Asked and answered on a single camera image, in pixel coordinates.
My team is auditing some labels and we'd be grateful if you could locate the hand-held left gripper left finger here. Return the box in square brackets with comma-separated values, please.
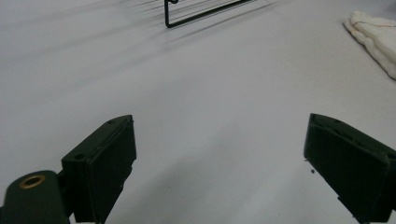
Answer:
[61, 114, 137, 224]

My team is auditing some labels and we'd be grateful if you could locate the black wire rack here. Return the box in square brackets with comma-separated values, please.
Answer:
[163, 0, 255, 29]

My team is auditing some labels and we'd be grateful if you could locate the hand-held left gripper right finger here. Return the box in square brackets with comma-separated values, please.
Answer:
[304, 113, 396, 224]

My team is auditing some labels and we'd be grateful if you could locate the white towel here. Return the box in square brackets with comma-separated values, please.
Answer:
[343, 10, 396, 80]

